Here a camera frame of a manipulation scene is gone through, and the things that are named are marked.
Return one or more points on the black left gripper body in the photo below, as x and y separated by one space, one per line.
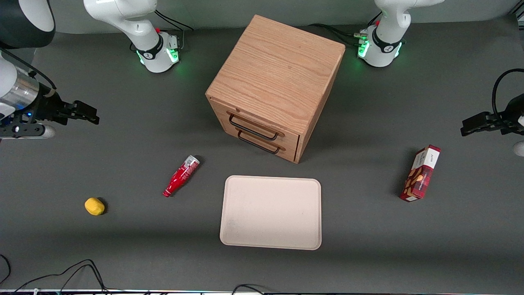
509 120

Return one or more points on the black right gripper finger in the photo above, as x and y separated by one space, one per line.
91 121
84 107

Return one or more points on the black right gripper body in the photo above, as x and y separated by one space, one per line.
48 108

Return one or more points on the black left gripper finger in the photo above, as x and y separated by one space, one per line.
487 116
475 126

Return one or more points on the red coke bottle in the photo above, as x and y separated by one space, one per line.
180 177

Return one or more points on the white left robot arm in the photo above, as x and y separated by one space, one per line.
387 37

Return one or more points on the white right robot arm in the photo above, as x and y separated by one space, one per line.
135 28

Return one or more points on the beige plastic tray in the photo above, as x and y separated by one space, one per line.
271 213

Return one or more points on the red cookie box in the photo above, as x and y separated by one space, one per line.
421 174

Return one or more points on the yellow lemon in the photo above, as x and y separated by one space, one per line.
94 206

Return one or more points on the wooden drawer cabinet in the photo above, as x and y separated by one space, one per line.
278 73

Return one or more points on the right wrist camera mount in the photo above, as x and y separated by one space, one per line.
24 131

